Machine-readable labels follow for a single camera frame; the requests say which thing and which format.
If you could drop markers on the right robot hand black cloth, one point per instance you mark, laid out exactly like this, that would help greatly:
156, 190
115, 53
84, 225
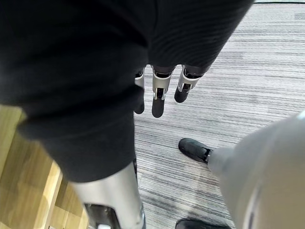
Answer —
78, 71

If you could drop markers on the light wooden shoe rack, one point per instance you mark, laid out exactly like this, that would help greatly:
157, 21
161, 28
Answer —
26, 181

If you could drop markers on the dark robot foot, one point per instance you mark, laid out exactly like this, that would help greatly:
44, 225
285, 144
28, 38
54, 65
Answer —
191, 149
197, 224

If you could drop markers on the silver robot leg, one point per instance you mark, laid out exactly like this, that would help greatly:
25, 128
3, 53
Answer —
267, 171

